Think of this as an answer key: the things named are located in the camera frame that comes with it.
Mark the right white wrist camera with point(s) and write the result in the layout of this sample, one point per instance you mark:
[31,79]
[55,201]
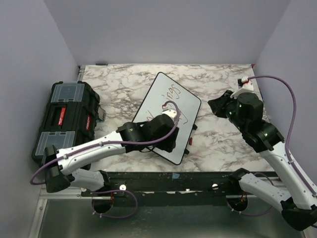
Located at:
[244,86]

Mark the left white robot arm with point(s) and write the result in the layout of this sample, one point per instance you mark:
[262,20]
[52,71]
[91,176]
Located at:
[65,167]

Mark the black mounting rail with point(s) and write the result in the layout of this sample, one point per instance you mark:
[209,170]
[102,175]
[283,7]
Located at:
[154,189]

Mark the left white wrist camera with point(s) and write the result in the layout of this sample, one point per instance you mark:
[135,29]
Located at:
[171,113]

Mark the black framed whiteboard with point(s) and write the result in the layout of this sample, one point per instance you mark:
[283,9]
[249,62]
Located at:
[165,89]

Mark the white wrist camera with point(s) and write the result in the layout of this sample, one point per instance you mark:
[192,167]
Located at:
[244,86]
[171,113]

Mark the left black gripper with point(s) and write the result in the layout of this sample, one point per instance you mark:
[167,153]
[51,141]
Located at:
[170,142]

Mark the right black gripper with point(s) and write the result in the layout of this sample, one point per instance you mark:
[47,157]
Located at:
[217,104]

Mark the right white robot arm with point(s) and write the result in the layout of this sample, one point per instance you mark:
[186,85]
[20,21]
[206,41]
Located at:
[298,203]

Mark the black plastic toolbox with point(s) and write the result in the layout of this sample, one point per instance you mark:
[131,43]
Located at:
[70,118]

